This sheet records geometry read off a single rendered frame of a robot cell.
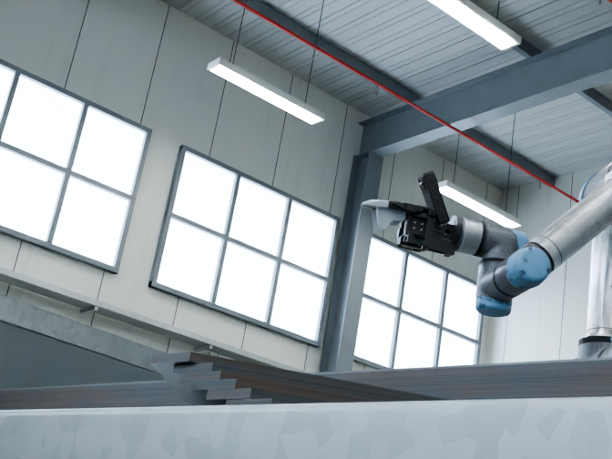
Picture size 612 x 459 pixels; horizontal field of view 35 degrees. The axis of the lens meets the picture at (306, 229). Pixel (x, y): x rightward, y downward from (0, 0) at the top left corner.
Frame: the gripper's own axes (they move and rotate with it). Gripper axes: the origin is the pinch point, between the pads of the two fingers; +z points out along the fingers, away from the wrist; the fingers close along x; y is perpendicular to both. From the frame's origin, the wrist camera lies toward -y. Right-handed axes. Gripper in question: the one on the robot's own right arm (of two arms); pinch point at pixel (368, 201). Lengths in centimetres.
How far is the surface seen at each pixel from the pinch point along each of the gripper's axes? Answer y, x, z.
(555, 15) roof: -472, 769, -361
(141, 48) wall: -376, 947, 80
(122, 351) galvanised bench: 41, -14, 43
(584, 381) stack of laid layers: 44, -128, 13
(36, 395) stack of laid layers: 52, -65, 53
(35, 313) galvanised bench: 39, -24, 58
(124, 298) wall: -76, 929, 33
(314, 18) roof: -454, 908, -113
